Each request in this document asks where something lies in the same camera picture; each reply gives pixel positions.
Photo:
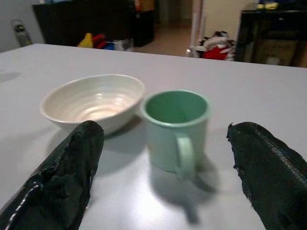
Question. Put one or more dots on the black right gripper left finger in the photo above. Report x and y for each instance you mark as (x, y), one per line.
(60, 172)

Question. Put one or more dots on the red toy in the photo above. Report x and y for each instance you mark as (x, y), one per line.
(99, 41)

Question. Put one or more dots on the black shelf unit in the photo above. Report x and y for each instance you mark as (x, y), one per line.
(271, 36)

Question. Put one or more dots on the blue toy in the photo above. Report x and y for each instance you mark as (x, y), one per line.
(111, 45)

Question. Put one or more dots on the clear water bottle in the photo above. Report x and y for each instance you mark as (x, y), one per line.
(21, 33)

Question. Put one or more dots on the white ribbed ceramic bowl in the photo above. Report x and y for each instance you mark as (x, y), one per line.
(93, 101)

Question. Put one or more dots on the pile of clothes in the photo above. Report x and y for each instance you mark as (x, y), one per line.
(217, 46)

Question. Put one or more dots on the white pole stand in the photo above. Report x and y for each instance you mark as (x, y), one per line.
(197, 28)

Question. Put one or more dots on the mint green mug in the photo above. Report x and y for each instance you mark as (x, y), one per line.
(173, 129)

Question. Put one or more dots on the dark wooden cabinet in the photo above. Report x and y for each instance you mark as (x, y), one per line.
(84, 22)

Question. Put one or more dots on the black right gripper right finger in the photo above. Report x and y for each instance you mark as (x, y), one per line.
(271, 172)

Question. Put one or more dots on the yellow toy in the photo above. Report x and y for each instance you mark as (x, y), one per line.
(86, 40)

